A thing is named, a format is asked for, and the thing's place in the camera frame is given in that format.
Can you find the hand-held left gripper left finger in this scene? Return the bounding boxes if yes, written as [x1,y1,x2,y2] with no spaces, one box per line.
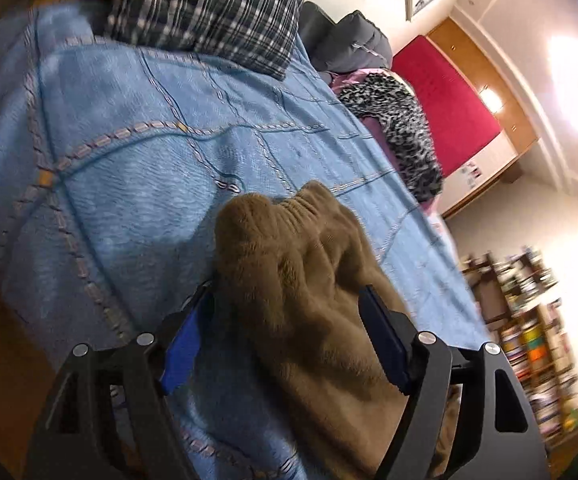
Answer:
[22,280,217,480]

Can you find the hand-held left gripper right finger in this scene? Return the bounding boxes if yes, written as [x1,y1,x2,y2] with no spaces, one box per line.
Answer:
[356,285,552,480]

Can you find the brown fleece pants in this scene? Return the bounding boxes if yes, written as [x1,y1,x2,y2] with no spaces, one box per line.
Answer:
[214,180,462,480]

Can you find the wooden side table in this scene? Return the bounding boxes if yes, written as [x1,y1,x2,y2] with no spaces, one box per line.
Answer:
[461,252,510,326]

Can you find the wooden bookshelf with books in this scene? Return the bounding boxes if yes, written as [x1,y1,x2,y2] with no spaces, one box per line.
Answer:
[489,247,578,441]

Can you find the blue patterned blanket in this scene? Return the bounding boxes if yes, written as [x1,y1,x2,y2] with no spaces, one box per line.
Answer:
[0,2,490,480]

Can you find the leopard print cloth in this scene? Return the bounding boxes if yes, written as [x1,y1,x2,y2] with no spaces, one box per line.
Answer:
[336,74,444,202]

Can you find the red padded panel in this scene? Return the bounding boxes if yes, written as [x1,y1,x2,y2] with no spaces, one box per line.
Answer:
[391,35,502,178]

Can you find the wooden wardrobe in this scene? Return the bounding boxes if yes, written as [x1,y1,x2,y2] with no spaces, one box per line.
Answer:
[426,17,540,218]

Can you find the dark plaid pillow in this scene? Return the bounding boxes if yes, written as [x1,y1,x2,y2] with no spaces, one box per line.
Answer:
[104,0,312,82]

